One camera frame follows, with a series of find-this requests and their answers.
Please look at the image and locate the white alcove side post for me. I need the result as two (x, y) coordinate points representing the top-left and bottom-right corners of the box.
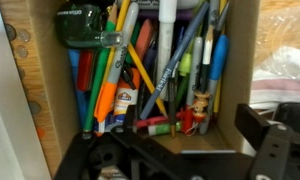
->
(0, 0), (53, 180)

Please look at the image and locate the grey marker black print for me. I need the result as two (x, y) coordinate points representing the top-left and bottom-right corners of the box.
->
(185, 36), (204, 107)

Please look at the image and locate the yellow pencil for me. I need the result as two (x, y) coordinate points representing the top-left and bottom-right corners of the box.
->
(212, 0), (230, 115)
(115, 0), (168, 118)

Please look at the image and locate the clear plastic bag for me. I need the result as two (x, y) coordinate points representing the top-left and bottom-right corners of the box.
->
(249, 0), (300, 112)

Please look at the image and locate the grey marker orange cap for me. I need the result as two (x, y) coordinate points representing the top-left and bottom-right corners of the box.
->
(93, 1), (140, 123)

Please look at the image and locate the blue grey ballpoint pen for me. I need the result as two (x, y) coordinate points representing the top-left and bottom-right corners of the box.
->
(139, 1), (211, 121)

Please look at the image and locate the blue capped grey marker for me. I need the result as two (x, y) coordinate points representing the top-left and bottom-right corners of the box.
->
(199, 34), (231, 135)

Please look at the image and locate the cardboard box of pens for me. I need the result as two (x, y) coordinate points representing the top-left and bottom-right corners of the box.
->
(26, 0), (262, 178)

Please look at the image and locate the white marker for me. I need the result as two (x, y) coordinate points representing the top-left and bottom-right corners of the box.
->
(156, 0), (178, 102)

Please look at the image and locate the white and black pencil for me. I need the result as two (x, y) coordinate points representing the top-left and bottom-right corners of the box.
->
(199, 24), (215, 95)

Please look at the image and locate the dark green tape dispenser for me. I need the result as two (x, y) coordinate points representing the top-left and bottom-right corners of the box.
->
(54, 2), (124, 50)

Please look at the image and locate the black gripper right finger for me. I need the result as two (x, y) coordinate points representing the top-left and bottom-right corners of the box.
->
(234, 103), (300, 180)

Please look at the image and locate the wooden doll charm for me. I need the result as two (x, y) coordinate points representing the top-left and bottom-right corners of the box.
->
(191, 91), (212, 124)

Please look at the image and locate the lime green highlighter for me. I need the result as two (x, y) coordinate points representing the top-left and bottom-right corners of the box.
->
(175, 52), (193, 108)

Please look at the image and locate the red marker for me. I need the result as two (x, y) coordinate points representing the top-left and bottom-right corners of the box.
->
(76, 49), (95, 92)

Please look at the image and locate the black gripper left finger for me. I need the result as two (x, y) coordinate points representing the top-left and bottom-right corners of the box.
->
(53, 124), (255, 180)

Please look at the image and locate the pink pen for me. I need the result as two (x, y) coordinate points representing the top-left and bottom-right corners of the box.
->
(134, 114), (183, 130)

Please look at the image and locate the black pen brown tip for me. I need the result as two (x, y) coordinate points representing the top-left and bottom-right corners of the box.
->
(168, 75), (178, 139)

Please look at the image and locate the silver coin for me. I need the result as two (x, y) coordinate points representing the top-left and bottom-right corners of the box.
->
(27, 100), (43, 116)
(17, 29), (32, 43)
(15, 45), (29, 59)
(16, 65), (26, 80)
(4, 23), (17, 42)

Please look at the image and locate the white glue bottle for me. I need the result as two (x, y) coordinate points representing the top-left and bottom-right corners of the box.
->
(113, 68), (142, 125)

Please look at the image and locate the green pencil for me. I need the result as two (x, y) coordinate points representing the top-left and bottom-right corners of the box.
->
(82, 3), (120, 133)

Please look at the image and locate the green white balm tube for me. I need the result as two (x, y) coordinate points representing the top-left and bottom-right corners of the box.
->
(146, 121), (183, 137)

